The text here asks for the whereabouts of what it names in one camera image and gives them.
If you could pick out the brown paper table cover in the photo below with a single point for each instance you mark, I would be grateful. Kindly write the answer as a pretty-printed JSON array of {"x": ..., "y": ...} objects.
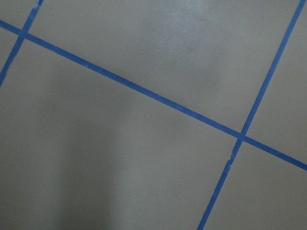
[{"x": 153, "y": 115}]

